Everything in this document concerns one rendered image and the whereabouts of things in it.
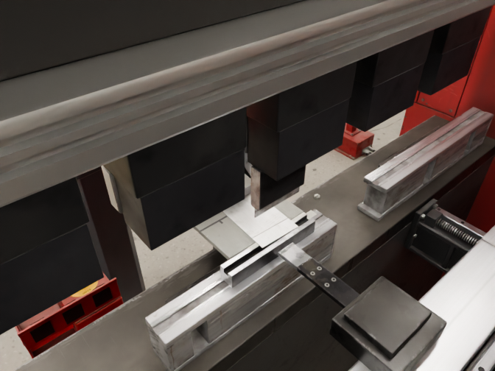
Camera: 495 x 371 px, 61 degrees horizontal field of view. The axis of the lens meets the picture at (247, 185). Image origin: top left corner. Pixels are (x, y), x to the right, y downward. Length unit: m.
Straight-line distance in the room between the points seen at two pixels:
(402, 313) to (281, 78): 0.50
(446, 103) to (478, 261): 0.73
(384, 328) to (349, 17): 0.48
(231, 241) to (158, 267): 1.34
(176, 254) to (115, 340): 1.33
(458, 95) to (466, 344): 0.88
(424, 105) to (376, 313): 0.98
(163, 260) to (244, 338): 1.35
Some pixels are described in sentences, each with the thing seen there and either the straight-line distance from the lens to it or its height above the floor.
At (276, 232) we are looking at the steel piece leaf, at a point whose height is 1.00.
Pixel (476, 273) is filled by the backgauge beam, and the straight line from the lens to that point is 0.81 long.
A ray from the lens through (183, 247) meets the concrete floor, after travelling 2.13.
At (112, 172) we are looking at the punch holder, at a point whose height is 1.26.
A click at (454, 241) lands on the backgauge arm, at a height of 0.84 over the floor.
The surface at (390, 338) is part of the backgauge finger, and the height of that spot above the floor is 1.03.
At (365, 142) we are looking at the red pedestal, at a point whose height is 0.09.
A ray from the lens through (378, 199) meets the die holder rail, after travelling 0.99.
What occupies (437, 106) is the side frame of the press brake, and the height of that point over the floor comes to 0.90.
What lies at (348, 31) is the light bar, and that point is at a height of 1.47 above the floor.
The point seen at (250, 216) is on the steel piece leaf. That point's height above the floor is 1.00.
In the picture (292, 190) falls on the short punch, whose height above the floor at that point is 1.10.
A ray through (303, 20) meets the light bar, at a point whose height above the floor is 1.48.
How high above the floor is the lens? 1.54
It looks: 39 degrees down
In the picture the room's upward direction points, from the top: straight up
